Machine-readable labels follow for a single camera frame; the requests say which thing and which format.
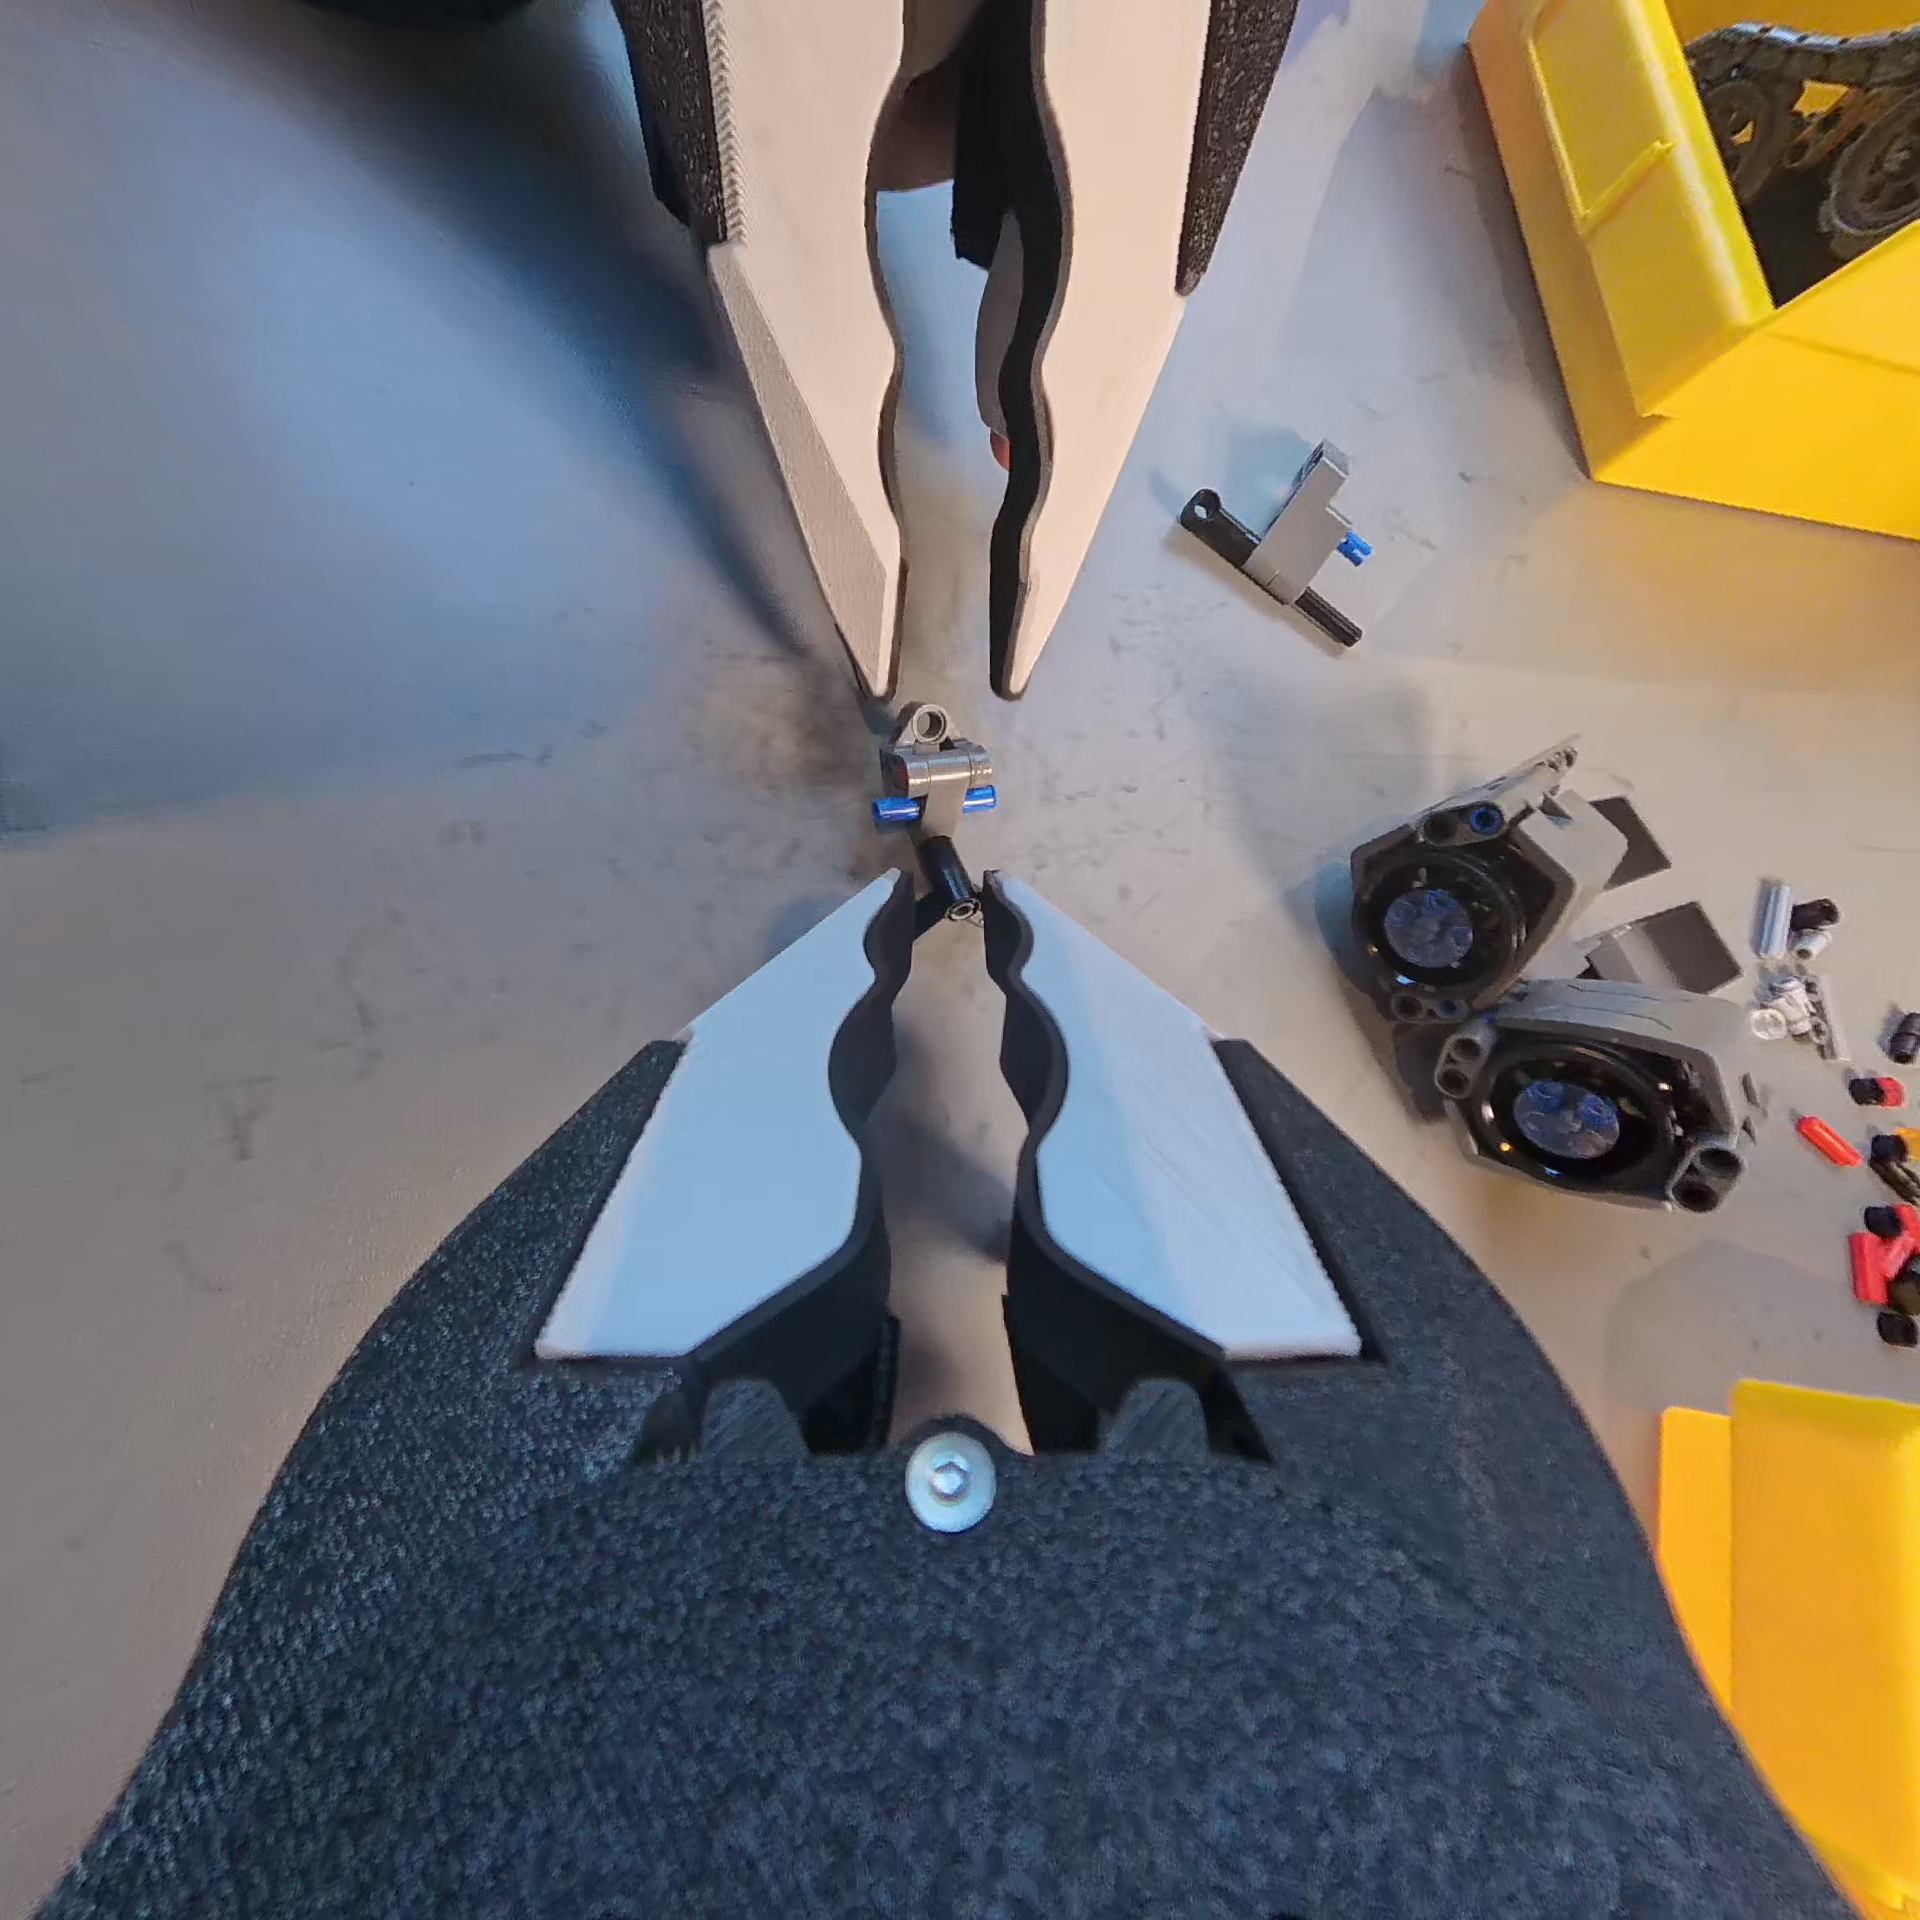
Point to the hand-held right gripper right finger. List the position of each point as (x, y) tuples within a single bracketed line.
[(1184, 1201)]

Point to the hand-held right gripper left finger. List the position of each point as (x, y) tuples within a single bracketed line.
[(721, 1184)]

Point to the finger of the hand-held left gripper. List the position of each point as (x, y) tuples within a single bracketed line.
[(802, 225), (1119, 225)]

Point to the grey beam with black axle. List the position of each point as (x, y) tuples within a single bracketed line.
[(1299, 533)]

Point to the black connector with blue pins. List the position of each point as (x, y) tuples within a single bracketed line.
[(945, 869)]

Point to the grey desk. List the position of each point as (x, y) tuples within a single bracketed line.
[(375, 749)]

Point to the grey twin engine toy assembly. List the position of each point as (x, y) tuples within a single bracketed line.
[(1622, 1035)]

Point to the yellow toy bulldozer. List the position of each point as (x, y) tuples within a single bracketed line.
[(1845, 164)]

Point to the scattered small building pieces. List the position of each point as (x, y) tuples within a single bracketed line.
[(1822, 1141)]

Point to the large yellow storage bin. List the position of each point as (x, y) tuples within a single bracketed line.
[(1815, 1620)]

